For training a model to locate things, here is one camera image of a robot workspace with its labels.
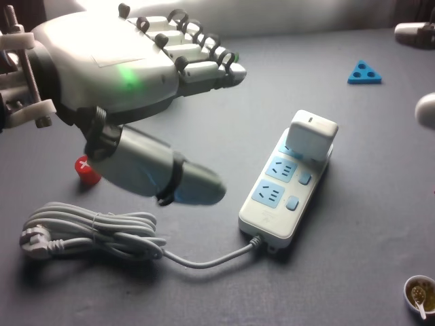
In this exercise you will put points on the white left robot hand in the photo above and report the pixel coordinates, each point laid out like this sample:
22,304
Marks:
102,68

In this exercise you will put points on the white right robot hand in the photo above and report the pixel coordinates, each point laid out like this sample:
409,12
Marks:
408,32

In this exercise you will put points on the white charger adapter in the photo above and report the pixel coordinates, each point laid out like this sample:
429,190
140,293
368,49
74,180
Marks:
311,139

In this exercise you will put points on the white power strip blue sockets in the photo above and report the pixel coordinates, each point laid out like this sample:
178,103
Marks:
268,217

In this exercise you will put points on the blue triangle block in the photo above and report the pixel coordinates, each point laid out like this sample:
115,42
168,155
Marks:
368,81

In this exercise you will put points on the white backdrop sheet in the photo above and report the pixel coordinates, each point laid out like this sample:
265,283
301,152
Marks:
306,13

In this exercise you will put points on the red cylinder block white cross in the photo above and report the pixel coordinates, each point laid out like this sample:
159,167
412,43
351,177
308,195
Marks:
85,174

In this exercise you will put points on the grey table cloth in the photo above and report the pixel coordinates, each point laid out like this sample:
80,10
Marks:
204,299

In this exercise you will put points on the small white spoon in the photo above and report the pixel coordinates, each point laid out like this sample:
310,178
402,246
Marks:
417,293

